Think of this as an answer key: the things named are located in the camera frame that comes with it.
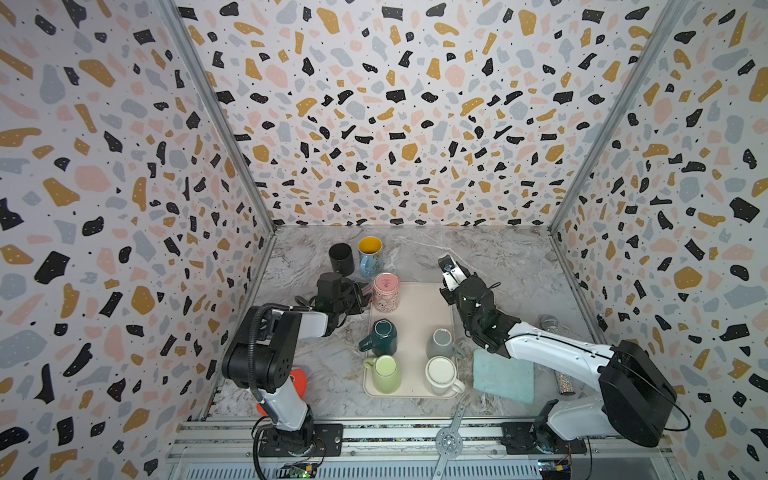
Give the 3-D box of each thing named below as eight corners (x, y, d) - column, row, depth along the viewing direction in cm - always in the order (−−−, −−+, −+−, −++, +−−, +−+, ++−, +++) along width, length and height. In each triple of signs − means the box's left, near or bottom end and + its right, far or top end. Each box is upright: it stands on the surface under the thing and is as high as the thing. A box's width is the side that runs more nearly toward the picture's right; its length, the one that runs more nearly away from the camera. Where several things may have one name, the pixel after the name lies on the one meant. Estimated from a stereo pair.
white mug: (425, 395, 82) (427, 386, 76) (424, 365, 88) (426, 355, 82) (459, 395, 82) (464, 386, 77) (456, 365, 88) (460, 355, 82)
